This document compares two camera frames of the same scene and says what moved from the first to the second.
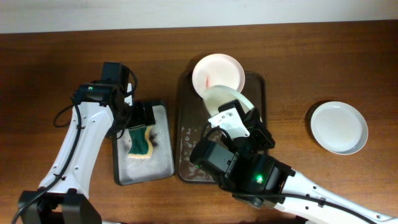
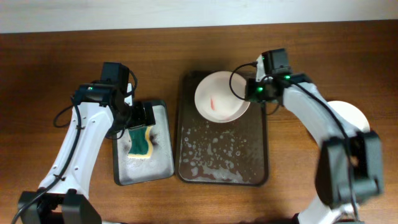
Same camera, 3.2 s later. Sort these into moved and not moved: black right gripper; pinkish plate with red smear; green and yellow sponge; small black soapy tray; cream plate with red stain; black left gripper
Moved: cream plate with red stain; pinkish plate with red smear; black right gripper
Not moved: small black soapy tray; green and yellow sponge; black left gripper
